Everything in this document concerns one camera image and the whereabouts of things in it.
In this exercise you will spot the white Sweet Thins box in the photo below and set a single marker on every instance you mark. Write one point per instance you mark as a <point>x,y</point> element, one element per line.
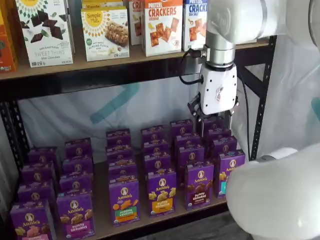
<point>45,37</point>

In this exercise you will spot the pretzel crackers cheddar box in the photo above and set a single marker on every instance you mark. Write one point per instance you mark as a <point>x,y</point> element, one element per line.
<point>162,30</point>
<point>136,25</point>

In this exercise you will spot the wooden shelf board with cracker boxes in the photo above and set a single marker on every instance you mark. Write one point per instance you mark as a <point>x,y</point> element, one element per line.
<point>112,66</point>

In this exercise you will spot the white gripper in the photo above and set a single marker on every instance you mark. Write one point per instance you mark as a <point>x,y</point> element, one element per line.
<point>217,90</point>

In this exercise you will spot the purple box magenta patch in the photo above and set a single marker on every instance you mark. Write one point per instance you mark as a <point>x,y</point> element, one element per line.
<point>75,212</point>

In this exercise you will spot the blue pretzel crackers sea salt box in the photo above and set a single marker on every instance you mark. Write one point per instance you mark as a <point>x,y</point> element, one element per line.
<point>192,30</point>

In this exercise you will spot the black metal shelf rack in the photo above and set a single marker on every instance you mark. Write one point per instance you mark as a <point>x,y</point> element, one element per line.
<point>100,82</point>

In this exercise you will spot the yellow Simple Mills bar box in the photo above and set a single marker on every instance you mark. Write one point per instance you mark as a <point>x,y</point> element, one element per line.
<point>105,37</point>
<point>100,3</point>

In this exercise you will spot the purple box green patch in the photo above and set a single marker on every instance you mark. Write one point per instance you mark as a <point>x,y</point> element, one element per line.
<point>123,200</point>

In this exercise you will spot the purple box pink patch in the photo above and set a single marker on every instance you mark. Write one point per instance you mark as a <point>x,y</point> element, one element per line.
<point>30,222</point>

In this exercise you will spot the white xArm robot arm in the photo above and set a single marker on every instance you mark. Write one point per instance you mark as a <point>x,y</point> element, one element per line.
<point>250,20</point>

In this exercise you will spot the purple box teal patch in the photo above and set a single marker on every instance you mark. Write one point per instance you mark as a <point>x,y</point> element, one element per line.
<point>230,165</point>

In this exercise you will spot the translucent white plastic sheet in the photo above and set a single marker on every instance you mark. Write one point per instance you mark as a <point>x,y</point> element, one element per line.
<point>62,117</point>

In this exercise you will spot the teal tape strip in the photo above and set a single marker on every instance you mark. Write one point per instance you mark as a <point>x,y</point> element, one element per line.
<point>112,105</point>

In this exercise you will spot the purple box brown patch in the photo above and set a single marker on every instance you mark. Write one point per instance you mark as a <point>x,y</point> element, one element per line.
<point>200,185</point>

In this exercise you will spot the orange Simple Mills box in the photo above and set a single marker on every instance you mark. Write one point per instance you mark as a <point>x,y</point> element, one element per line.
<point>6,50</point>

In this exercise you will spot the wooden shelf board with purple boxes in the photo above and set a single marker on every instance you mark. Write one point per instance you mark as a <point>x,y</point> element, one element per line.
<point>100,200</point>

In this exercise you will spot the purple box yellow patch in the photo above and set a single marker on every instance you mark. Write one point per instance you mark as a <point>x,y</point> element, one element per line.
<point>161,192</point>

